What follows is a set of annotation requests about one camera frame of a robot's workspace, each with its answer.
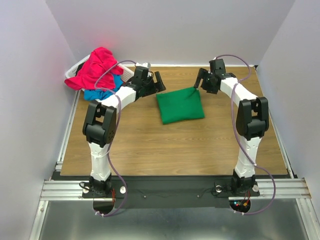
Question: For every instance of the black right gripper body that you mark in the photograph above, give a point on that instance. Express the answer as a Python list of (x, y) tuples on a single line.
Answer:
[(207, 78)]

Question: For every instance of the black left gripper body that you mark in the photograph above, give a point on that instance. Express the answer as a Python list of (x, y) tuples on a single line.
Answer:
[(149, 85)]

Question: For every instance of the green t shirt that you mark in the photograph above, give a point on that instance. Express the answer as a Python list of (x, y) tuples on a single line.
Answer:
[(180, 105)]

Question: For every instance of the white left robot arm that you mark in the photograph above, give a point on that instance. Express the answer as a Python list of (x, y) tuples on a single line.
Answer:
[(102, 120)]

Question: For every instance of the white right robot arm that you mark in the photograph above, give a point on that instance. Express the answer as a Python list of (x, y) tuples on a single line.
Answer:
[(249, 125)]

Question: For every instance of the white plastic laundry basket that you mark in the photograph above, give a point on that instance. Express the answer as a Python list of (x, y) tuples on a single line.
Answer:
[(127, 73)]

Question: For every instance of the blue t shirt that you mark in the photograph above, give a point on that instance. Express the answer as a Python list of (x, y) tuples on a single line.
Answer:
[(99, 94)]

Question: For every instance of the red t shirt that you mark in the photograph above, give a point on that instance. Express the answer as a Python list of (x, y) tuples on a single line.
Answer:
[(91, 75)]

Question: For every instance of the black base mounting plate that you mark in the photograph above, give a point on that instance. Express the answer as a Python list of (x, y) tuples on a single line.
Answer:
[(160, 192)]

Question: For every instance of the aluminium frame rail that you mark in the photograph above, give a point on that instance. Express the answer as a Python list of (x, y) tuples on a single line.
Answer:
[(282, 211)]

